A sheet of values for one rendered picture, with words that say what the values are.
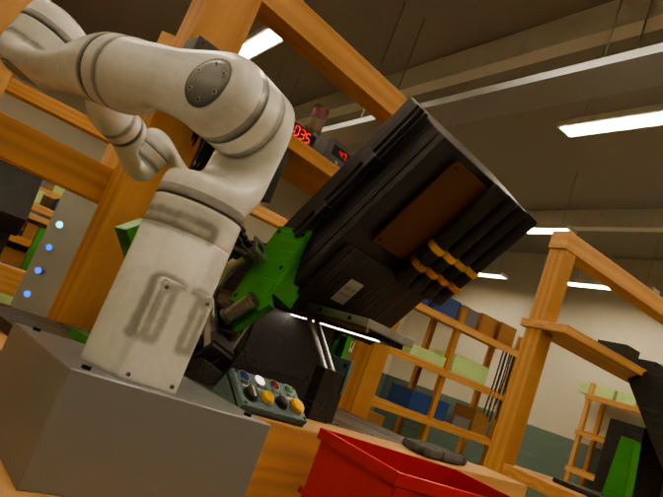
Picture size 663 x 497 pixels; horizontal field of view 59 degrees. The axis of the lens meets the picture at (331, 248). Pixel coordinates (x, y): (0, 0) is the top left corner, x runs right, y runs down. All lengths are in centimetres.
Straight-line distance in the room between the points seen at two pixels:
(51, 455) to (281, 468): 59
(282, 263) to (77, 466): 81
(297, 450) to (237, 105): 67
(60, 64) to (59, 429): 47
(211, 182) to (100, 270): 91
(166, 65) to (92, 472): 40
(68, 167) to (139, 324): 100
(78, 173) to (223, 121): 97
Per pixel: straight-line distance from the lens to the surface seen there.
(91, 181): 153
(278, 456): 105
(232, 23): 165
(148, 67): 68
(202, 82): 60
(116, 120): 107
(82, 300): 146
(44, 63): 87
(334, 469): 94
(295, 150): 157
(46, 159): 150
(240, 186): 59
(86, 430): 53
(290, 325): 150
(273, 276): 126
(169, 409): 55
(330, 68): 188
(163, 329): 56
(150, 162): 116
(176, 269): 56
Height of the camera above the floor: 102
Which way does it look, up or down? 10 degrees up
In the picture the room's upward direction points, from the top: 21 degrees clockwise
